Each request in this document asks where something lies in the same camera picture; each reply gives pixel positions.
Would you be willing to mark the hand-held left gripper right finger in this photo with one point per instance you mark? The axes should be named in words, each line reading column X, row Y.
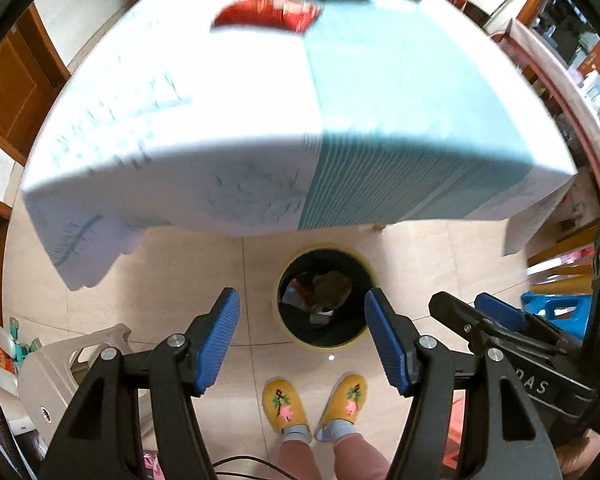
column 385, row 345

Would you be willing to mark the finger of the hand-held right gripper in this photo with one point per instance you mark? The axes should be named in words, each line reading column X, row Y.
column 455, row 315
column 500, row 310

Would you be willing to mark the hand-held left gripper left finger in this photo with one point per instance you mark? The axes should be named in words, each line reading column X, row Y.
column 220, row 340

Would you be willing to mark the round yellow-rimmed trash bin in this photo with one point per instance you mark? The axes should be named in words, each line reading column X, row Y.
column 330, row 332

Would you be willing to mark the blue plastic stool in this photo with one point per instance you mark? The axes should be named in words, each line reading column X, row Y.
column 555, row 305

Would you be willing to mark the yellow flower slipper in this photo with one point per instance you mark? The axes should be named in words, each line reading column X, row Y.
column 342, row 400
column 285, row 405

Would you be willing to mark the crumpled brown paper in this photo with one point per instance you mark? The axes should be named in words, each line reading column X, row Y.
column 334, row 287

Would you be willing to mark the person's right leg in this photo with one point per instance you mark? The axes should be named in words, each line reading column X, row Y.
column 360, row 460

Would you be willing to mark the person's leg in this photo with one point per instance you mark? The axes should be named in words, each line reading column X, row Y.
column 360, row 460
column 300, row 460

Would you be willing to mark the person's left leg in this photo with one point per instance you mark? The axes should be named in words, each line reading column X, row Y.
column 300, row 460

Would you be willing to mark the white plastic stool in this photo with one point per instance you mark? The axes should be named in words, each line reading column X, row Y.
column 55, row 375

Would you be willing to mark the white teal printed tablecloth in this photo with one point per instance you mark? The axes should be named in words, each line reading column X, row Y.
column 180, row 110

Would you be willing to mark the brown wooden door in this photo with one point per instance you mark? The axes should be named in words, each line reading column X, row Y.
column 10, row 90

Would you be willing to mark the red foil packet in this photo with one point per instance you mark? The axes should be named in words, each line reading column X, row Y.
column 267, row 14

